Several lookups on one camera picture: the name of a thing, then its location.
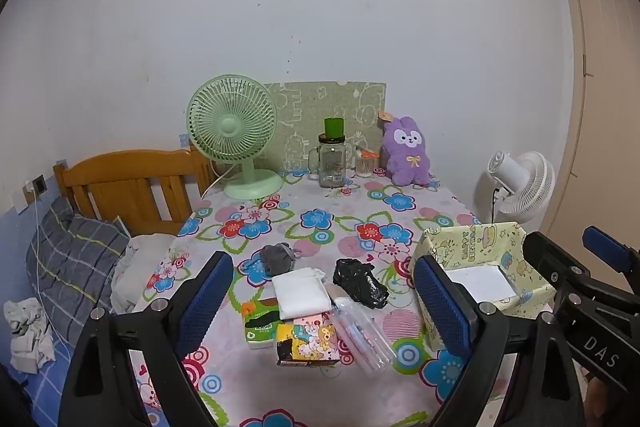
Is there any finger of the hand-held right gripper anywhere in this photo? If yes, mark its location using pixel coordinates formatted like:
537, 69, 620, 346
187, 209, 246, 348
581, 226, 640, 278
522, 231, 596, 308

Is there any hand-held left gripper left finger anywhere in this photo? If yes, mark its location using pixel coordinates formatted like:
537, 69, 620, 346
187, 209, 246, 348
57, 251, 235, 427

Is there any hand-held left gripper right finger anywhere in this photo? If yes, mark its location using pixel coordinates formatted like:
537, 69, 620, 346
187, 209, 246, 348
412, 254, 586, 427

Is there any yellow cartoon storage box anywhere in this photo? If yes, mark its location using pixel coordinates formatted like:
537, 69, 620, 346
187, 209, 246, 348
411, 223, 556, 350

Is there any green tissue pack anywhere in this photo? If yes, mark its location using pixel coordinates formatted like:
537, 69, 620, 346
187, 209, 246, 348
242, 298, 283, 350

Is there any clear plastic pack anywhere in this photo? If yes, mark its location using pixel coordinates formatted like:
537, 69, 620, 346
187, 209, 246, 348
327, 297, 398, 375

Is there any white cloth pouch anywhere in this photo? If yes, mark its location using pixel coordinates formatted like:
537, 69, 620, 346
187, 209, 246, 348
271, 268, 333, 321

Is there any colourful cartoon packet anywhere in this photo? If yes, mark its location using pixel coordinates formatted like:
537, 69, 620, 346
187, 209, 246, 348
275, 314, 341, 367

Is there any white standing fan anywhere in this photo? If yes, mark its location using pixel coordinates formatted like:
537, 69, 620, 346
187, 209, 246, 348
487, 151, 556, 224

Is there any white blanket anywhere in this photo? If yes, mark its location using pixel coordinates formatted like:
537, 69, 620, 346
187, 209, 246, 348
110, 233, 177, 313

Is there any grey sock bundle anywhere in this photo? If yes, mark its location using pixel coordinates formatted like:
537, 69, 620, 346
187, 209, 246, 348
260, 243, 300, 279

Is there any black plastic bag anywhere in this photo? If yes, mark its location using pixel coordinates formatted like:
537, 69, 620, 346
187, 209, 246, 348
333, 258, 390, 309

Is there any wooden bed headboard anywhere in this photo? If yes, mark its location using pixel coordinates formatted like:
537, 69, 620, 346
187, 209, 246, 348
53, 146, 218, 238

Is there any beige door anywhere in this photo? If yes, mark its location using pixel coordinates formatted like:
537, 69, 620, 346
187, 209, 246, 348
550, 0, 640, 258

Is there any grey plaid pillow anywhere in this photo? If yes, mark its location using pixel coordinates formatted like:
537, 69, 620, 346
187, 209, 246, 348
26, 197, 131, 348

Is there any floral tablecloth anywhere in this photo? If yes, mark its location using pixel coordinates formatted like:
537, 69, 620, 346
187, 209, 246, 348
132, 172, 556, 427

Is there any purple plush bunny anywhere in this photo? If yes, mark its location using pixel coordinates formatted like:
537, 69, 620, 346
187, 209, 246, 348
378, 116, 432, 186

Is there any green desk fan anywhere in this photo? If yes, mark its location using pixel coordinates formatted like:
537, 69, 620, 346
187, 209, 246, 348
186, 74, 285, 200

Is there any glass mug jar green lid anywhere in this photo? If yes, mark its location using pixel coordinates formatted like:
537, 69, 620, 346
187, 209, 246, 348
308, 118, 355, 188

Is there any blue checked bed sheet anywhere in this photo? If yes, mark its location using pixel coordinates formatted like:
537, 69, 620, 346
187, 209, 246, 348
0, 332, 166, 427

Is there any crumpled grey white cloth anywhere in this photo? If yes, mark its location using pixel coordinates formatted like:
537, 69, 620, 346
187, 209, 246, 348
4, 298, 57, 374

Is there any green patterned board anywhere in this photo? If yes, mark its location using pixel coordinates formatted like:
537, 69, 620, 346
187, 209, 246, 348
263, 81, 388, 172

